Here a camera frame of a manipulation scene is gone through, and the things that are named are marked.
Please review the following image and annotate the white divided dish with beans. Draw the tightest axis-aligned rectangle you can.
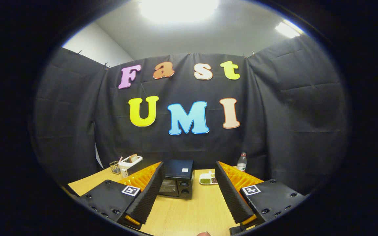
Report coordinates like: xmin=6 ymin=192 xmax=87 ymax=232
xmin=199 ymin=170 xmax=218 ymax=185

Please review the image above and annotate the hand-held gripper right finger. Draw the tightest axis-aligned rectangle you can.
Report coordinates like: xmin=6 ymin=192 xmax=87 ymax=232
xmin=215 ymin=161 xmax=307 ymax=230

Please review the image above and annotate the large ceiling light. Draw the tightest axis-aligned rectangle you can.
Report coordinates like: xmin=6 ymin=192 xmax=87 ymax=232
xmin=138 ymin=0 xmax=220 ymax=23

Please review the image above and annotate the black toaster oven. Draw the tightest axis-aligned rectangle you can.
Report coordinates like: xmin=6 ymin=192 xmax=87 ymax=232
xmin=158 ymin=160 xmax=195 ymax=199

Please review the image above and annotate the white pop-up toaster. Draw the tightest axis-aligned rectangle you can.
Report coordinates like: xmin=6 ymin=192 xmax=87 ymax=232
xmin=118 ymin=155 xmax=143 ymax=178

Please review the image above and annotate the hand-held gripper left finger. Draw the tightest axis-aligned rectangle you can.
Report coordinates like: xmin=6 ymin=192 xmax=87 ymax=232
xmin=77 ymin=161 xmax=165 ymax=230

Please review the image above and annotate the small ceiling light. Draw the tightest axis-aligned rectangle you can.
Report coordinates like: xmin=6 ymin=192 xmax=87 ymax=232
xmin=275 ymin=20 xmax=304 ymax=39

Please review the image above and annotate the clear water bottle red label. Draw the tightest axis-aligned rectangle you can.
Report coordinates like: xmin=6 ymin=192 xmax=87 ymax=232
xmin=237 ymin=152 xmax=247 ymax=172

